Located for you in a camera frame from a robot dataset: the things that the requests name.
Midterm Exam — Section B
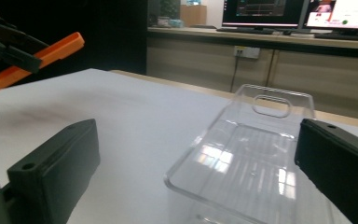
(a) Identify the white wall socket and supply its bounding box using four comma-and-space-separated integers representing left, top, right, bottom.
233, 45, 261, 60

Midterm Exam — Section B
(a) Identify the brown cardboard box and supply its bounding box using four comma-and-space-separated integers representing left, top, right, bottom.
180, 4, 208, 28

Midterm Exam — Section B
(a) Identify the small jar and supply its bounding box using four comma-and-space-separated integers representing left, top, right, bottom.
157, 16, 172, 28

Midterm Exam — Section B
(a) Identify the black keyboard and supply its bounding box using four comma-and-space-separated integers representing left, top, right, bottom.
216, 27, 276, 35
314, 32, 358, 42

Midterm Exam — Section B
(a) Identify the clear plastic bin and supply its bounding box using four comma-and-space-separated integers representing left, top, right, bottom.
163, 83, 339, 224

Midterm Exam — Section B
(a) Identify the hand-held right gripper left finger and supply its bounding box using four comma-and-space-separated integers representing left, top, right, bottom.
7, 118, 102, 224

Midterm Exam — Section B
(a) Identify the long beige counter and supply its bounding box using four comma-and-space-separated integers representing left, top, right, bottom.
146, 26, 358, 122

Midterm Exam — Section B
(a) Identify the bright screen monitor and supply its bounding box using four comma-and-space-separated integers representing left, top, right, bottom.
302, 0, 358, 32

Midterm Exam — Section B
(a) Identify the black curtain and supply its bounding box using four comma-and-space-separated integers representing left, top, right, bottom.
0, 0, 148, 93

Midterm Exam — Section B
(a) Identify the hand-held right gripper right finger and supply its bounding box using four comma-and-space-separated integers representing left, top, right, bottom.
294, 118, 358, 224

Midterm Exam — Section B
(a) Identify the green plant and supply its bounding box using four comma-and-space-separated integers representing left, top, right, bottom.
159, 0, 181, 20

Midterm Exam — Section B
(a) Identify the orange phone case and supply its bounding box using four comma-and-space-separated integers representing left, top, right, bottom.
0, 31, 86, 93

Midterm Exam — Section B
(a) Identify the dark screen monitor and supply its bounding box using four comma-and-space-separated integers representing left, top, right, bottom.
221, 0, 309, 29

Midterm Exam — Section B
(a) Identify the black power cable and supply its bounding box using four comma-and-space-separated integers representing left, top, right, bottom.
230, 55, 241, 93

